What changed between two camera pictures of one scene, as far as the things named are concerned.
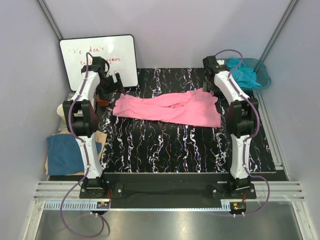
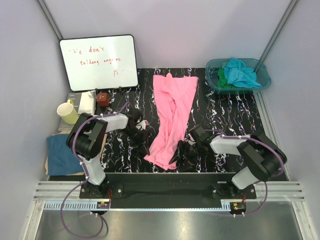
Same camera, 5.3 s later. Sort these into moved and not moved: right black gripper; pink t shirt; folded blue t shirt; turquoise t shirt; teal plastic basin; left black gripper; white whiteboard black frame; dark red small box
Moved: pink t shirt; left black gripper; right black gripper
Not moved: folded blue t shirt; teal plastic basin; white whiteboard black frame; dark red small box; turquoise t shirt
